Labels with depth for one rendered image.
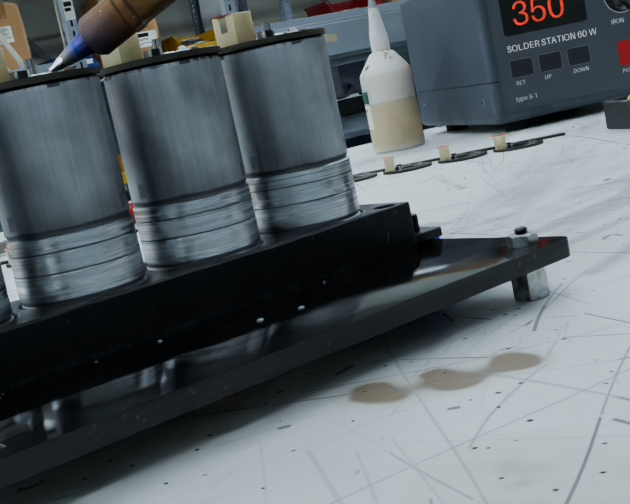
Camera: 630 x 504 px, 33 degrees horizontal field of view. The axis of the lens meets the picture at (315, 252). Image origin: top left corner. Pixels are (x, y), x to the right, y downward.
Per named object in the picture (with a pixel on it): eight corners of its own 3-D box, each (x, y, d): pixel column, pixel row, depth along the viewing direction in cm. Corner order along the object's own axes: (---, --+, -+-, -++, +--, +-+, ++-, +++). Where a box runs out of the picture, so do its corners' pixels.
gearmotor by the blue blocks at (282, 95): (390, 246, 24) (344, 18, 23) (305, 276, 22) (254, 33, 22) (322, 247, 26) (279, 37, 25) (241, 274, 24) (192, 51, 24)
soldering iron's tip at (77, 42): (55, 82, 19) (97, 48, 19) (38, 59, 19) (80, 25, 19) (64, 81, 20) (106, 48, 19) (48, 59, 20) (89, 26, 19)
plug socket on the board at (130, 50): (155, 58, 21) (147, 25, 21) (117, 65, 21) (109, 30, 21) (136, 64, 22) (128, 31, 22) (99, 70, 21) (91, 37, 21)
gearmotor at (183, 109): (292, 280, 22) (240, 35, 21) (195, 314, 21) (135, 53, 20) (228, 278, 24) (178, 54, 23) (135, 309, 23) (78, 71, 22)
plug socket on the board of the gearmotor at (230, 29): (266, 39, 23) (260, 8, 23) (234, 45, 22) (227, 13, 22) (246, 45, 24) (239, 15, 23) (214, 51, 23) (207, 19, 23)
